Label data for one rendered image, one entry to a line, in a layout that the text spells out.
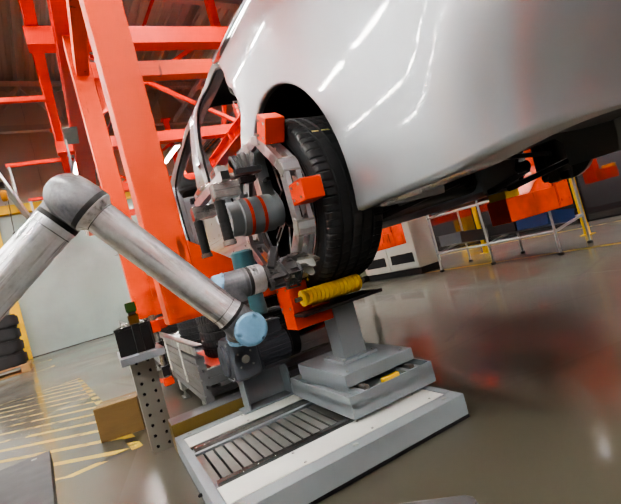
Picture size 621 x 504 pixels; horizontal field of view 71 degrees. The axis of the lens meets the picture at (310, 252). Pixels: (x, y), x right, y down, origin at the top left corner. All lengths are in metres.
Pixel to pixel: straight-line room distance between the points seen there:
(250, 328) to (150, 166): 1.10
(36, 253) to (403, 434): 1.14
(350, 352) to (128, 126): 1.34
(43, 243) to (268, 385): 1.16
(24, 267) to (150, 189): 0.86
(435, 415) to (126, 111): 1.72
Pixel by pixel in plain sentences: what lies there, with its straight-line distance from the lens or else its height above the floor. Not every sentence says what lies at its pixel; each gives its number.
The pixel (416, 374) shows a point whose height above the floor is 0.14.
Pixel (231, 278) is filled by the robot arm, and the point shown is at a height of 0.64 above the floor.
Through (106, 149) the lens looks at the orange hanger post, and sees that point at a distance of 4.12.
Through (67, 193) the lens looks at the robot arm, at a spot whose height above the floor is 0.94.
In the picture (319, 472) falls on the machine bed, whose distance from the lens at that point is 1.32.
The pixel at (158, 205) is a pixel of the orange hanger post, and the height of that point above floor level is 1.04.
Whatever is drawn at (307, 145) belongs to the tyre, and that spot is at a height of 1.00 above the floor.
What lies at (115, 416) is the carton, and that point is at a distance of 2.62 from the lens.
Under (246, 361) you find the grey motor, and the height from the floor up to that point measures 0.30.
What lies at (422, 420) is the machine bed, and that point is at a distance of 1.48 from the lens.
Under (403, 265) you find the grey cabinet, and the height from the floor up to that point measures 0.17.
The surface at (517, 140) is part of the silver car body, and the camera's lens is 1.04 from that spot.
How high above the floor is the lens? 0.64
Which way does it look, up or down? 1 degrees up
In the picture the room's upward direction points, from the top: 15 degrees counter-clockwise
